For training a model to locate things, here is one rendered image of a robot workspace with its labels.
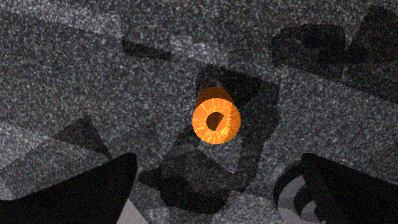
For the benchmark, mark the orange cylinder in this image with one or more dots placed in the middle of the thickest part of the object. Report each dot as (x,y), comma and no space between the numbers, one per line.
(216,118)

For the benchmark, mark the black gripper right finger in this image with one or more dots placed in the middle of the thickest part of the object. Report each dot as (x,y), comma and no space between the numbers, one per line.
(347,196)

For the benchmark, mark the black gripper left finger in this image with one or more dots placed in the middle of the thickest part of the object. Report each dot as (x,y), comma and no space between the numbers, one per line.
(96,196)

